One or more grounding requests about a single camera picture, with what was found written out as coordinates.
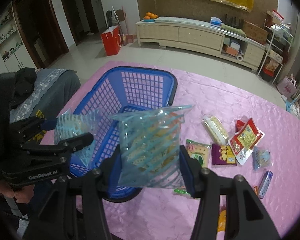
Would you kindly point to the small red snack pouch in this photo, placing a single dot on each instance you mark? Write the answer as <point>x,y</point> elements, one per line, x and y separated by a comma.
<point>239,124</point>

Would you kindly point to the blue striped clear snack bag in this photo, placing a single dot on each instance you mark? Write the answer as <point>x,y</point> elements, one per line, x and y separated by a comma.
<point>149,146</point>

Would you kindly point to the pink gift bag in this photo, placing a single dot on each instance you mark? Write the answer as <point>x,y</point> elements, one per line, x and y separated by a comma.
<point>287,86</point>

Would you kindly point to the blue plastic basket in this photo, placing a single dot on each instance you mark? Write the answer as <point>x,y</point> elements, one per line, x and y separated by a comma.
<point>120,90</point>

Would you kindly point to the purple yellow snack bag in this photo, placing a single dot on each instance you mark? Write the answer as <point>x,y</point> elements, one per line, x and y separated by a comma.
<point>222,155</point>

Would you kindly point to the red paper bag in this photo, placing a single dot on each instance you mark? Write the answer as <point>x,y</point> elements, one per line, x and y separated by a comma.
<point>111,39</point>

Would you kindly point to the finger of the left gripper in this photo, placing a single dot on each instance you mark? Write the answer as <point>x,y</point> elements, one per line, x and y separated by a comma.
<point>63,149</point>
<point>27,128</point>

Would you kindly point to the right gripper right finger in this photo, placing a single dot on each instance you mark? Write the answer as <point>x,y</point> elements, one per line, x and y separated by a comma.
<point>246,216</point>

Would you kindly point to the brown cardboard box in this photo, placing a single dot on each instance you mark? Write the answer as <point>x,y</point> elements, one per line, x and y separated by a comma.
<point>254,32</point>

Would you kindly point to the clear white cracker packet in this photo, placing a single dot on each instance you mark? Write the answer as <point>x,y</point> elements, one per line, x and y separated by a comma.
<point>215,129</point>

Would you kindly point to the grey queen print cushion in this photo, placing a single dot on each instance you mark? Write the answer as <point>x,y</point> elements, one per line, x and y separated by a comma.
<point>53,89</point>

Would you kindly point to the red yellow snack pouch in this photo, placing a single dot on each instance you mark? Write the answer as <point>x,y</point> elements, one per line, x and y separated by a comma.
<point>244,141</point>

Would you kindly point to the black cloth on cushion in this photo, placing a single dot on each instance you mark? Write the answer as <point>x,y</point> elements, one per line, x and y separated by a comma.
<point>23,86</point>

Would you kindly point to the bowl of oranges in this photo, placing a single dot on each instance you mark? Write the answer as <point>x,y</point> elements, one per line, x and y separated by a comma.
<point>150,16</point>

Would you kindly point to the cream tv cabinet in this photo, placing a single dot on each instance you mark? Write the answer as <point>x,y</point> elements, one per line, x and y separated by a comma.
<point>201,37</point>

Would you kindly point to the orange snack packet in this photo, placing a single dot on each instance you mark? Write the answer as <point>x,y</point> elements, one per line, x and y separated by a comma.
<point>255,189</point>

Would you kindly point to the white metal shelf rack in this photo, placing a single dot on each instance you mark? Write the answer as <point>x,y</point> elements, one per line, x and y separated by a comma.
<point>277,47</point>

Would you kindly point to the green cracker packet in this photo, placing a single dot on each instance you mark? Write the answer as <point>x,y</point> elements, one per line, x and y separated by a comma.
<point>199,151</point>

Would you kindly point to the green folded towel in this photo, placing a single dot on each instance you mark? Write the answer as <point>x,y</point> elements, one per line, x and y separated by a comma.
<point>234,30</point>

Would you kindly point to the blue handled mop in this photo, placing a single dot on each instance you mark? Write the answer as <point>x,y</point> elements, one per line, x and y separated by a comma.
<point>289,104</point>

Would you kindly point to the person left hand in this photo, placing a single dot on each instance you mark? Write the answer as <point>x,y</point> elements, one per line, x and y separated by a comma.
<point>22,196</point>

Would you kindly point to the blue tissue pack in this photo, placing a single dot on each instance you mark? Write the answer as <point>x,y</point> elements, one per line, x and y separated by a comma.
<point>215,21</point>

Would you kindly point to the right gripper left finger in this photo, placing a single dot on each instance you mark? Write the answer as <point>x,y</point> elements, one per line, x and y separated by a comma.
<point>74,209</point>

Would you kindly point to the blue purple candy bar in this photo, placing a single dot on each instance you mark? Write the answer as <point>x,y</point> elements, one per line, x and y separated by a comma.
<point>264,184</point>

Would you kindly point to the yellow orange snack pouch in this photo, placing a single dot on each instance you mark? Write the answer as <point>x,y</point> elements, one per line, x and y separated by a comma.
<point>221,221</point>

